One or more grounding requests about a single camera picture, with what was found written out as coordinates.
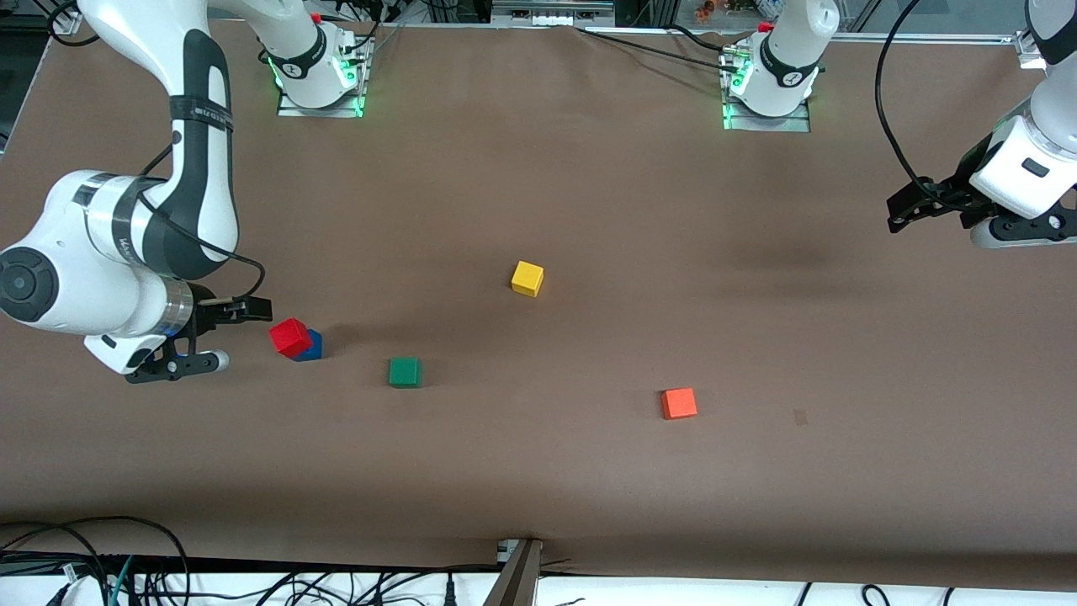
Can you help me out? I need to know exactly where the red wooden block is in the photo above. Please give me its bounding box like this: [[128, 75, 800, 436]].
[[269, 317, 313, 359]]

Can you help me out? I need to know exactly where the brown table cover sheet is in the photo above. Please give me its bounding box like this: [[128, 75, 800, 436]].
[[0, 15, 1077, 590]]

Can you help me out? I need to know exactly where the grey power strip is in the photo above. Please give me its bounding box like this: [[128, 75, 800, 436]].
[[491, 0, 617, 28]]

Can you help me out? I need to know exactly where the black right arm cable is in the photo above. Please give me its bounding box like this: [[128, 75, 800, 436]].
[[46, 0, 267, 308]]

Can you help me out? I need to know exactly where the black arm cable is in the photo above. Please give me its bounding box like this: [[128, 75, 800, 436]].
[[875, 0, 968, 209], [46, 0, 267, 308]]

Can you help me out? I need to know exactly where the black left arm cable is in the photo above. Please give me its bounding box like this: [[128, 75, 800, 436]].
[[875, 0, 968, 209]]

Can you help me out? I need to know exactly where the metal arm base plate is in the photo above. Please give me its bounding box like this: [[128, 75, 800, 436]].
[[276, 34, 369, 119], [721, 46, 813, 134]]

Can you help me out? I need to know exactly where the aluminium table edge rail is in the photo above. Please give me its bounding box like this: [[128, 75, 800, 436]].
[[812, 29, 1023, 43]]

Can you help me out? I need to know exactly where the black velcro cable strap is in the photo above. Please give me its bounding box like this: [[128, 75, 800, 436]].
[[168, 95, 233, 131]]

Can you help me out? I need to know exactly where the long looped black cable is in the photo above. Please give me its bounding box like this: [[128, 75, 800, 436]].
[[0, 515, 191, 606]]

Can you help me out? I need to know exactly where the thick black table cable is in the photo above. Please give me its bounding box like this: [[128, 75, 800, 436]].
[[665, 24, 741, 53]]

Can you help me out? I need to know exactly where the teal cable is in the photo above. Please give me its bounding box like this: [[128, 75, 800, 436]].
[[108, 554, 135, 606]]

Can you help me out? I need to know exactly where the black base power cable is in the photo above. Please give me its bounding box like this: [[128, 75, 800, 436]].
[[337, 0, 406, 64]]

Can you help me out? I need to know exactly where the thin black table cable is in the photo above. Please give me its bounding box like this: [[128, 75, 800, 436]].
[[575, 28, 741, 72]]

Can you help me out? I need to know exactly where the grey aluminium profile post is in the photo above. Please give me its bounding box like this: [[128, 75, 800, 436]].
[[484, 539, 544, 606]]

